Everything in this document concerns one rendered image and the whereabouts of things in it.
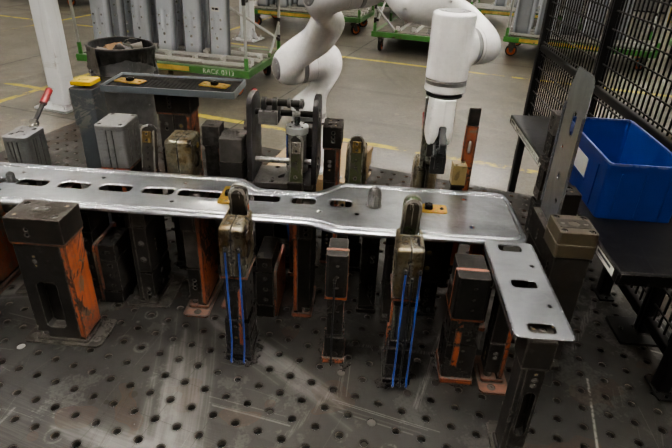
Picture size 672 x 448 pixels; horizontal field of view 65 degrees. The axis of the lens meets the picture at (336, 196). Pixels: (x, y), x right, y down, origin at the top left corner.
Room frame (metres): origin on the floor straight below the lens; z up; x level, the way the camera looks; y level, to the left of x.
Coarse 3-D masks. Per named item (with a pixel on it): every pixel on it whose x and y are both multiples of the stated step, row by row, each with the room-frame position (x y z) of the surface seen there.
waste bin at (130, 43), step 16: (96, 48) 3.73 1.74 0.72; (112, 48) 3.87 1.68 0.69; (128, 48) 3.94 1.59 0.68; (144, 48) 3.84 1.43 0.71; (96, 64) 3.71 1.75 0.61; (112, 64) 3.72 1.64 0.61; (128, 64) 3.75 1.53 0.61; (144, 64) 3.84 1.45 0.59; (112, 96) 3.75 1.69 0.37; (128, 96) 3.76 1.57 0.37; (144, 96) 3.84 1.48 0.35; (112, 112) 3.76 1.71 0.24; (128, 112) 3.76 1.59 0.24; (144, 112) 3.83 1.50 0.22
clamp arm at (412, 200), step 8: (408, 200) 0.88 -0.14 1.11; (416, 200) 0.88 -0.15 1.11; (408, 208) 0.88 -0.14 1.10; (416, 208) 0.88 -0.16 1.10; (408, 216) 0.89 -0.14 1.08; (416, 216) 0.88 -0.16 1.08; (400, 224) 0.91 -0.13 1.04; (408, 224) 0.89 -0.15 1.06; (416, 224) 0.89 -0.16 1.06; (400, 232) 0.90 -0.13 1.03; (408, 232) 0.89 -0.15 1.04; (416, 232) 0.89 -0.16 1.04
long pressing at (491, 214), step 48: (0, 192) 1.05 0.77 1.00; (48, 192) 1.06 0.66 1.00; (96, 192) 1.07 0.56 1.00; (288, 192) 1.11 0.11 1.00; (336, 192) 1.12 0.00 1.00; (384, 192) 1.13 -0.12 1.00; (432, 192) 1.15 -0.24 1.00; (480, 192) 1.15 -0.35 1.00; (432, 240) 0.94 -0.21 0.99; (480, 240) 0.94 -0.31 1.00
